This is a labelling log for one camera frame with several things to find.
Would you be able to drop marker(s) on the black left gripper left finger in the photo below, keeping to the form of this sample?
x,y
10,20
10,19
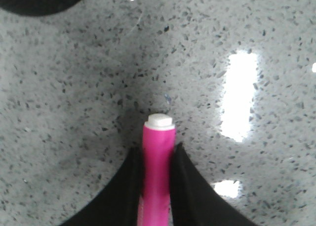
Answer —
x,y
117,204

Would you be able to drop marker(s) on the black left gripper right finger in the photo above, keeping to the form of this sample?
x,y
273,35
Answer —
x,y
193,201

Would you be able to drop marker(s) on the pink marker pen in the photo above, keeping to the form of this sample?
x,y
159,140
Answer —
x,y
158,146

